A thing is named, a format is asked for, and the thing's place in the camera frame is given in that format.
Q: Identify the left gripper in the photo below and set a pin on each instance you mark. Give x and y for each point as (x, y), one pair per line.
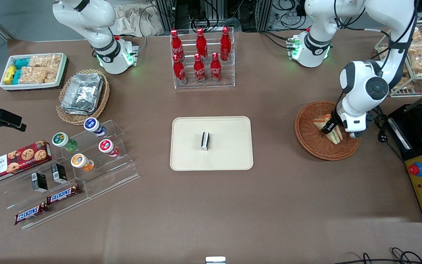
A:
(331, 127)

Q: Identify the triangle sandwich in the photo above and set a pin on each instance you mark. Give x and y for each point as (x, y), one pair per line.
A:
(333, 136)

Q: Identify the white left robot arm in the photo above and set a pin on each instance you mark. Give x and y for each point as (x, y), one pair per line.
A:
(361, 88)

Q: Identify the round brown wicker basket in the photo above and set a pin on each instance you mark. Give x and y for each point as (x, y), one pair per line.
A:
(317, 146)

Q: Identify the oval tan wicker basket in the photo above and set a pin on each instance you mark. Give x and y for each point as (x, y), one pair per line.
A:
(104, 95)

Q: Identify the beige plastic tray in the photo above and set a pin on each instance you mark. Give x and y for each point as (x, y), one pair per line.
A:
(225, 154)

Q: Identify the teal snack packet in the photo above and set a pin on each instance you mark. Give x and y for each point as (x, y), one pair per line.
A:
(17, 77)
(22, 63)

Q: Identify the red Walkers cookie box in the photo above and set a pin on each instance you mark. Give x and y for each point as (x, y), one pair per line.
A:
(13, 163)

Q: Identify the yellow snack packet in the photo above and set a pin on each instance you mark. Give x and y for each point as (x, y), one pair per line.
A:
(9, 74)

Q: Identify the clear rice crisp packet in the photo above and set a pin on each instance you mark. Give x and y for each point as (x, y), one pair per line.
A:
(32, 75)
(53, 64)
(38, 60)

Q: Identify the green lid yogurt cup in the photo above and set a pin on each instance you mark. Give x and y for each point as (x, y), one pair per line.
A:
(60, 140)

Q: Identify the small black box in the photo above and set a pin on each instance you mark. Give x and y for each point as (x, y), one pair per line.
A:
(59, 173)
(39, 182)

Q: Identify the white rectangular snack bin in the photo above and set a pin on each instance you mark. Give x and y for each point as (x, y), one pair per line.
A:
(61, 71)

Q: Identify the stack of foil containers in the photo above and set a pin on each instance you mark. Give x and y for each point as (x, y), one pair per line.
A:
(82, 93)

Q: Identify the orange lid yogurt cup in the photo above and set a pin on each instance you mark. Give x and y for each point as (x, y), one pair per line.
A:
(80, 161)

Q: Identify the blue lid yogurt cup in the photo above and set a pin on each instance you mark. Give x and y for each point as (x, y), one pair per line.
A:
(92, 124)

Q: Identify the Snickers chocolate bar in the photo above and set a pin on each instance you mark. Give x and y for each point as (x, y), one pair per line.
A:
(63, 194)
(31, 213)

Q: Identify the red lid yogurt cup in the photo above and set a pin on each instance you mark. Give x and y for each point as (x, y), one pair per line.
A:
(106, 146)

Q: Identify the black sealing machine yellow panel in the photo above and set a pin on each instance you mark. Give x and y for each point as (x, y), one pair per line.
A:
(419, 176)

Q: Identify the clear acrylic bottle rack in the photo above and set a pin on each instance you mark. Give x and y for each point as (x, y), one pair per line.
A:
(229, 79)

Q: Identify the clear acrylic stepped stand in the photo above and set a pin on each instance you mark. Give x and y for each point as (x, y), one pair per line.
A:
(112, 176)

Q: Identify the small black white packet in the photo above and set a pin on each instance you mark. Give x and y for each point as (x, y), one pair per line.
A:
(205, 141)

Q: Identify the red cola bottle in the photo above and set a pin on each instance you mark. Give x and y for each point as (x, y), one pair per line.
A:
(225, 44)
(179, 71)
(201, 44)
(199, 71)
(215, 71)
(176, 44)

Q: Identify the crumpled beige cloth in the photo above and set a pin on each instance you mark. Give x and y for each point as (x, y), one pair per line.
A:
(137, 20)

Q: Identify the small white metal device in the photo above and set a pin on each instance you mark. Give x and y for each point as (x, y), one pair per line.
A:
(215, 260)

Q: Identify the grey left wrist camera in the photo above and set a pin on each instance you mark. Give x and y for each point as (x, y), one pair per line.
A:
(356, 134)

